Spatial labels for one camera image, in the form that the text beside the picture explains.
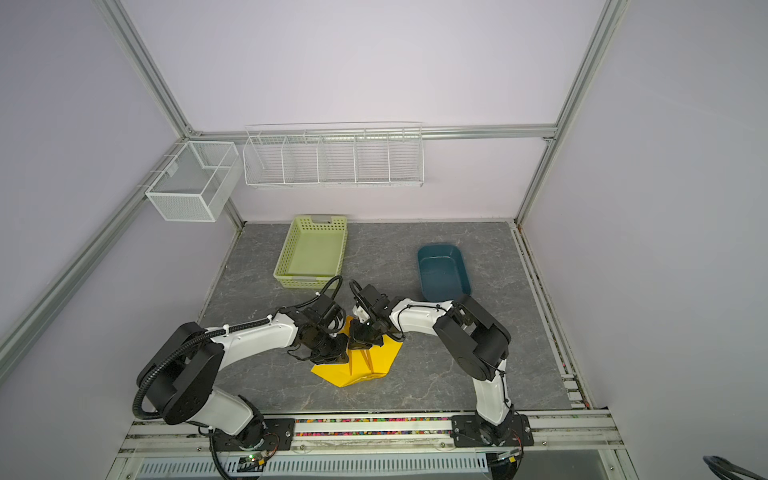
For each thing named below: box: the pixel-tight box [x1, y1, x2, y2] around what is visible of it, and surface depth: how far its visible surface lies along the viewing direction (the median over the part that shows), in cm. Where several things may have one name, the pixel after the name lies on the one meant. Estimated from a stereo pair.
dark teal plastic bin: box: [417, 244, 472, 302], surface depth 107 cm
